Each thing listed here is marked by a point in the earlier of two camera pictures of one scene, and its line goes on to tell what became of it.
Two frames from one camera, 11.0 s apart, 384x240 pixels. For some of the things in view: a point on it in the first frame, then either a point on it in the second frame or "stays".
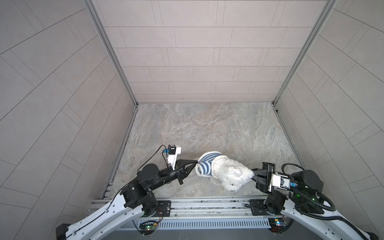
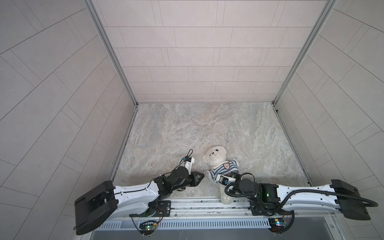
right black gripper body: [271, 170] to [235, 176]
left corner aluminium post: [112, 50] stays
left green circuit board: [147, 228] stays
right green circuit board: [277, 224] stays
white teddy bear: [232, 174] to [213, 156]
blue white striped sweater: [204, 167] to [223, 169]
